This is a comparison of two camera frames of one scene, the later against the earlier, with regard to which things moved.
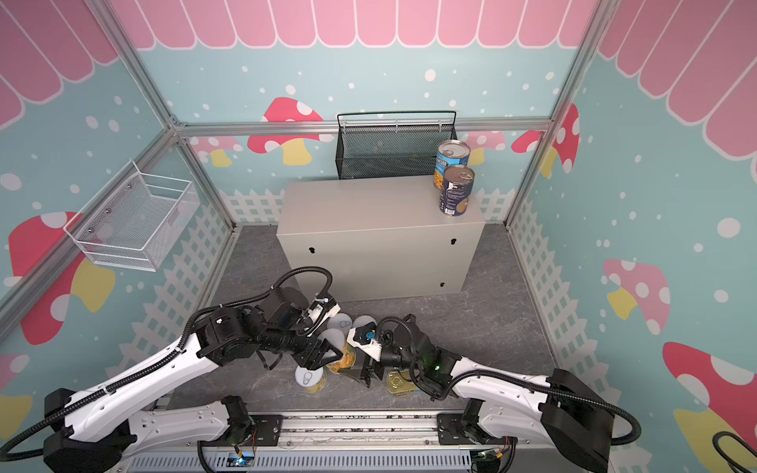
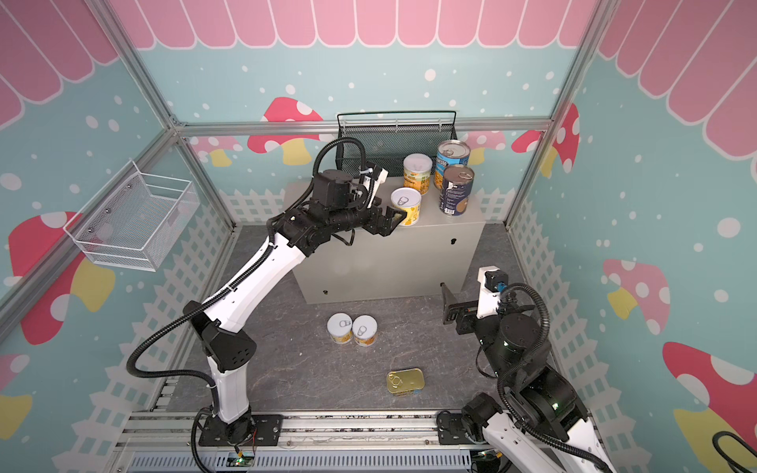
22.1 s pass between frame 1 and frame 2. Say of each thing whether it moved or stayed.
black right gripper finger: moved
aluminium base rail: stayed
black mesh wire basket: stayed
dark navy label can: stayed
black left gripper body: moved
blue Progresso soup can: stayed
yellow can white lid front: moved
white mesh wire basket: stayed
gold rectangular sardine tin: stayed
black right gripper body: moved
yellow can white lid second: stayed
